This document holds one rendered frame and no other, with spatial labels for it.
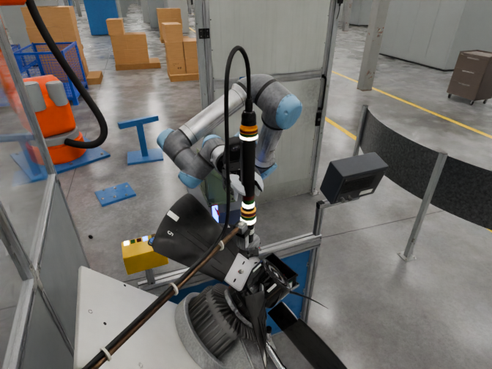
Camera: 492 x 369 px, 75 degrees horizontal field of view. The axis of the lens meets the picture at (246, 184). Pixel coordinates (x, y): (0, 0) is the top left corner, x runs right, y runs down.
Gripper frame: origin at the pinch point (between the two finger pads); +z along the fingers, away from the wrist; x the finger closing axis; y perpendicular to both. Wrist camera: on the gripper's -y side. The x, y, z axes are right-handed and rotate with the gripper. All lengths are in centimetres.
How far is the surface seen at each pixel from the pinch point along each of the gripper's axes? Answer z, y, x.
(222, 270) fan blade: 4.6, 21.2, 10.4
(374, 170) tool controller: -32, 26, -75
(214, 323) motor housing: 11.0, 33.0, 15.2
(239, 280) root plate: 5.7, 25.6, 5.8
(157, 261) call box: -34, 48, 25
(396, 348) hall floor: -9, 149, -105
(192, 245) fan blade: 0.1, 13.9, 16.7
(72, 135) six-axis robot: -369, 113, 88
